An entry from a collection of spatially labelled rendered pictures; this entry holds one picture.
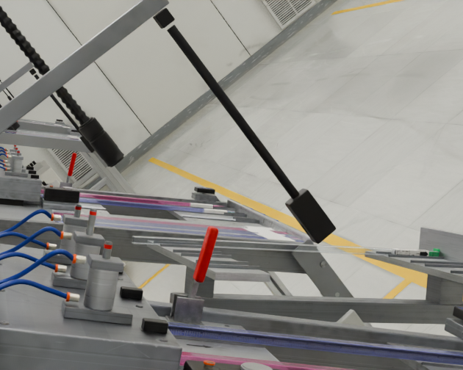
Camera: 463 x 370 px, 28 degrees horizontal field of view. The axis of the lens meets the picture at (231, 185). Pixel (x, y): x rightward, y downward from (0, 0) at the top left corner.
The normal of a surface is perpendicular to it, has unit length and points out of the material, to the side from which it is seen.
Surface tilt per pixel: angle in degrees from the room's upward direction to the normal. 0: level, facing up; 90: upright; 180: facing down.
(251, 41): 90
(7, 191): 90
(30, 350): 90
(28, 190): 90
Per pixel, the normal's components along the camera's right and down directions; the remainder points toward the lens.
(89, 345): 0.26, 0.11
